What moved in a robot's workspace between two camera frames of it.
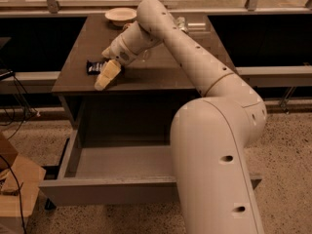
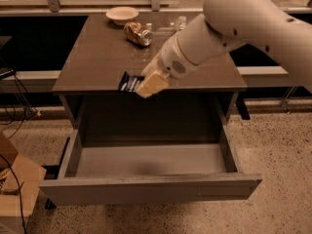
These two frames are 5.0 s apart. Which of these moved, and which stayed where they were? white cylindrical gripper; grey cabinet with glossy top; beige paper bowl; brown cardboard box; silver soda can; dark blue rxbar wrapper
Moved: white cylindrical gripper; dark blue rxbar wrapper
Stayed: brown cardboard box; beige paper bowl; grey cabinet with glossy top; silver soda can
